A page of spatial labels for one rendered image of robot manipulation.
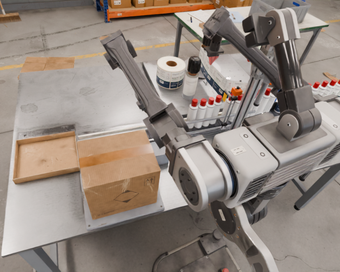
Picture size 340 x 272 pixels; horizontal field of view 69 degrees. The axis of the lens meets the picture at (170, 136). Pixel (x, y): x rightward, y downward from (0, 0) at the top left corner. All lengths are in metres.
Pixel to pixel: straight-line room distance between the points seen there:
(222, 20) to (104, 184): 0.71
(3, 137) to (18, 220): 1.69
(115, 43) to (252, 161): 0.56
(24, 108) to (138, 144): 0.95
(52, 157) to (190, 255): 1.06
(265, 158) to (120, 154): 0.63
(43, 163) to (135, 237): 0.97
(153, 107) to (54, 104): 1.15
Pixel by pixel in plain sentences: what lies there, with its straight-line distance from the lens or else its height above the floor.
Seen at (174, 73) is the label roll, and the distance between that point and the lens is 1.72.
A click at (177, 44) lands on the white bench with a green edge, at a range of 3.36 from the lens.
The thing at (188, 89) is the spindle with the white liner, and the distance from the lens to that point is 1.66.
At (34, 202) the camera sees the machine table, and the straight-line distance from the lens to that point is 1.34.
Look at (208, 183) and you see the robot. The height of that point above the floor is 1.49.
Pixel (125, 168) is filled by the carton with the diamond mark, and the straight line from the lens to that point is 1.00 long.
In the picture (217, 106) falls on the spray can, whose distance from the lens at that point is 1.48.
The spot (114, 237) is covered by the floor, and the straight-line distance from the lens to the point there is 2.07.
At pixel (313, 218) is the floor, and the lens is 2.60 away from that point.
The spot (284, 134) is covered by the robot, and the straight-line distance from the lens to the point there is 0.66.
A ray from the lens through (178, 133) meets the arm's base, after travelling 0.63.
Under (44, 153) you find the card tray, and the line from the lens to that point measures 1.50.
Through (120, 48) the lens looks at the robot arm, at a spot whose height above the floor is 1.54.
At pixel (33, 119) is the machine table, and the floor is 0.83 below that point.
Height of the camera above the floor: 1.94
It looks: 47 degrees down
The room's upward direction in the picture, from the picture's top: 9 degrees clockwise
